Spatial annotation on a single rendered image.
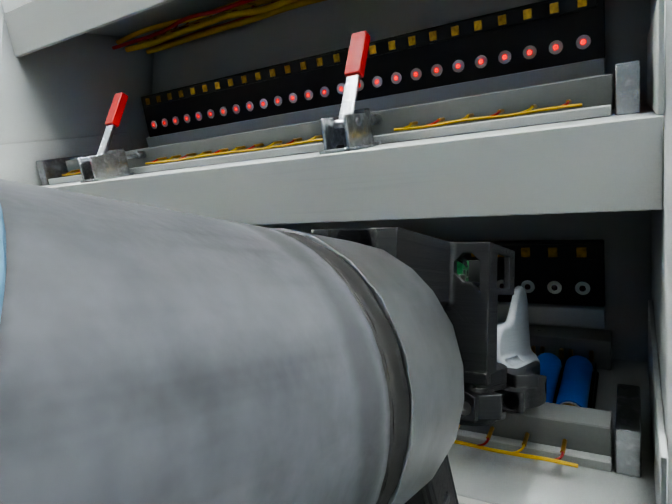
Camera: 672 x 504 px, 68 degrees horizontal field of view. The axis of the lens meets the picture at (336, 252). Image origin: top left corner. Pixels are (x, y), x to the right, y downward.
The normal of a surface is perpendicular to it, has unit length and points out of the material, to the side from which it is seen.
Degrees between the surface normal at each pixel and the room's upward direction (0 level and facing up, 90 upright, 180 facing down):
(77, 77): 90
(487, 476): 19
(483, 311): 89
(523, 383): 89
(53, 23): 109
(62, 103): 90
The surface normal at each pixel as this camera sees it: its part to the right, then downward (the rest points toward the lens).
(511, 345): 0.81, 0.00
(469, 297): -0.52, -0.07
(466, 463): -0.14, -0.96
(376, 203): -0.49, 0.27
